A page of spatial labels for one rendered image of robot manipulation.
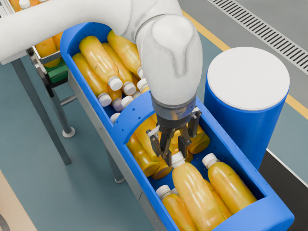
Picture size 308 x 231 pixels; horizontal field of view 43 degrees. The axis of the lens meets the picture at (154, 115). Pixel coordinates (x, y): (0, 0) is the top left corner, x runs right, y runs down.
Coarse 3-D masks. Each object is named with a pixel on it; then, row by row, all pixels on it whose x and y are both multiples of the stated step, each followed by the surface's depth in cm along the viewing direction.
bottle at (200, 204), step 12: (180, 168) 96; (192, 168) 97; (180, 180) 95; (192, 180) 95; (180, 192) 96; (192, 192) 94; (204, 192) 95; (192, 204) 94; (204, 204) 94; (216, 204) 96; (192, 216) 95; (204, 216) 94; (216, 216) 94; (204, 228) 94
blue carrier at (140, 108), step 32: (64, 32) 129; (96, 32) 136; (128, 128) 106; (128, 160) 109; (192, 160) 124; (224, 160) 117; (256, 192) 109; (224, 224) 87; (256, 224) 86; (288, 224) 96
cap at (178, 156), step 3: (177, 153) 98; (180, 153) 98; (171, 156) 97; (174, 156) 97; (177, 156) 97; (180, 156) 98; (171, 159) 97; (174, 159) 97; (177, 159) 97; (171, 162) 98; (174, 162) 97
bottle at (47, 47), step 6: (42, 42) 146; (48, 42) 148; (54, 42) 153; (36, 48) 151; (42, 48) 149; (48, 48) 150; (54, 48) 153; (42, 54) 152; (48, 54) 152; (54, 60) 156; (48, 66) 158; (54, 66) 158
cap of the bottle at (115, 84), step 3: (117, 78) 123; (111, 81) 122; (114, 81) 122; (117, 81) 122; (120, 81) 122; (111, 84) 122; (114, 84) 121; (117, 84) 122; (120, 84) 123; (111, 87) 122; (114, 87) 122; (117, 87) 123; (120, 87) 124; (114, 90) 124
